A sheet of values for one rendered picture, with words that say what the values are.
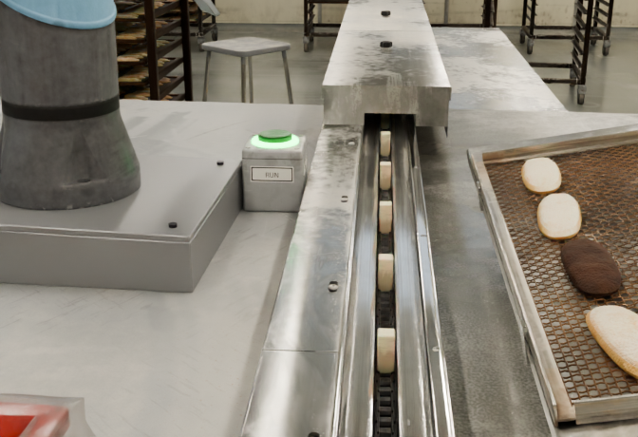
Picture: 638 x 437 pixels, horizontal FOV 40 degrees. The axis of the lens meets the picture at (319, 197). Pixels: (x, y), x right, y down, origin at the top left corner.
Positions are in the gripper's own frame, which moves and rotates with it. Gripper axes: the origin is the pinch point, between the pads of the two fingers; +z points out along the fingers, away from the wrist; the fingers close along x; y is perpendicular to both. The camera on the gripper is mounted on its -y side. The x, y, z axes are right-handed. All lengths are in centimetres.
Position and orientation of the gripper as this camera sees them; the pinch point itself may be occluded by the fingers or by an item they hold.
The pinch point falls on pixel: (206, 13)
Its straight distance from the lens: 112.4
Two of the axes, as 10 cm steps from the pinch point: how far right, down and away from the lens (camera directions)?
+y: 8.1, -5.9, 0.2
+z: 5.3, 7.5, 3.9
